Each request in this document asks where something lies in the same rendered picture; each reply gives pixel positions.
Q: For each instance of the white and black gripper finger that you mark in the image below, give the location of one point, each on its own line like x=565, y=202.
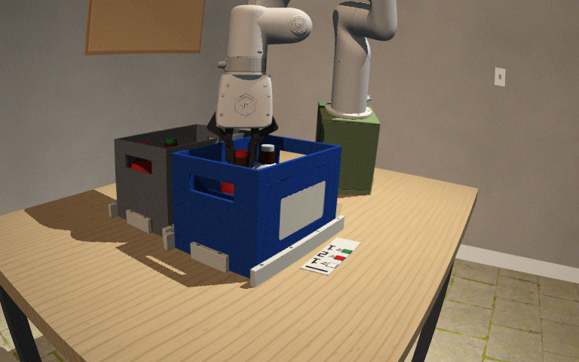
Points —
x=225, y=136
x=256, y=138

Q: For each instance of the green bottle with pale green label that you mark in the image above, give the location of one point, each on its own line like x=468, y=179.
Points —
x=170, y=142

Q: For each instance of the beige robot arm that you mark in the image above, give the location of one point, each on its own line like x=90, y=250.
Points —
x=251, y=28

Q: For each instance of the grey plastic crate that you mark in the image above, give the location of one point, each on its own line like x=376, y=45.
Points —
x=151, y=195

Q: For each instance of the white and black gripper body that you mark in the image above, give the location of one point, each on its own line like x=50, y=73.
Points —
x=244, y=100

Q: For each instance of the blue plastic crate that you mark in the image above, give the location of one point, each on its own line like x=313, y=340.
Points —
x=271, y=209

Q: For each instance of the white paper pick list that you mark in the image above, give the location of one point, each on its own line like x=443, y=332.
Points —
x=331, y=256

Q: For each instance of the red bottle with pink label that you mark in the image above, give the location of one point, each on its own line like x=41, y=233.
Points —
x=241, y=158
x=142, y=164

